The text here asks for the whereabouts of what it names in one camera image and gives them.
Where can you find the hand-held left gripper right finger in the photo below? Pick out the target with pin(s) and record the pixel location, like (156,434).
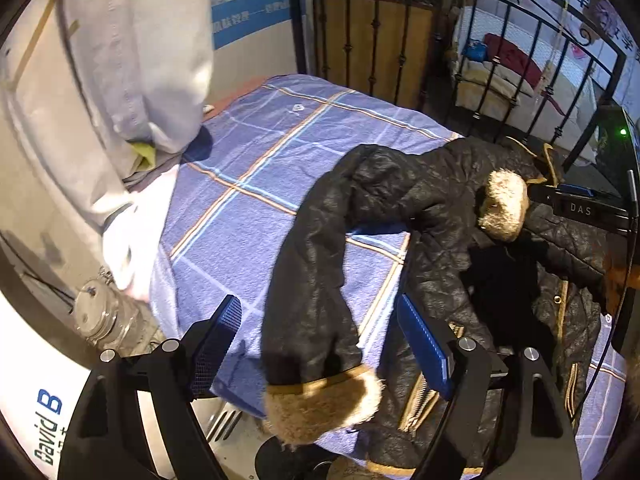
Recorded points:
(425,350)

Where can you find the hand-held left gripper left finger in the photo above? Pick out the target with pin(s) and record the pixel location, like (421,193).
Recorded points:
(217,345)

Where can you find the black quilted fur-trimmed jacket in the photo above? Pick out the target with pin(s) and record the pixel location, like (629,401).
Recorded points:
(450,240)

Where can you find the white swing sofa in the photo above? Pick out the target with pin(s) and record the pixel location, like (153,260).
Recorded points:
(505,85)

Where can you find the metal fitting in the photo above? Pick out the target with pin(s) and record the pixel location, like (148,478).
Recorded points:
(102,310)

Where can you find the blue plaid bedsheet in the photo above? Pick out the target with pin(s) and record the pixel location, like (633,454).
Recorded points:
(250,200)

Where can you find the white vented appliance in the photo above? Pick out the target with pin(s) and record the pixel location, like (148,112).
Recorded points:
(222,422)

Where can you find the blue and white wall poster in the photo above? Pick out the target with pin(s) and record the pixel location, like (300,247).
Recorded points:
(250,15)

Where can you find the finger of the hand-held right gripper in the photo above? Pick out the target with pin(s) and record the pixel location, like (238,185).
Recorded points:
(580,210)
(575,190)

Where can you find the black iron railing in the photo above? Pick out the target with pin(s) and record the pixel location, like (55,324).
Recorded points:
(400,50)

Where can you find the wooden board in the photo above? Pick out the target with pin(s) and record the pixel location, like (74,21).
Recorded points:
(370,55)

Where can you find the large lettered wall poster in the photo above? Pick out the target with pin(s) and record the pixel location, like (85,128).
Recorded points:
(575,5)

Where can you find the red cloth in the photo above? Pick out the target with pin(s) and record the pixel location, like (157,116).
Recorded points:
(512,57)

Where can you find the person in grey clothes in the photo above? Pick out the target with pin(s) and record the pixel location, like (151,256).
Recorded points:
(115,60)

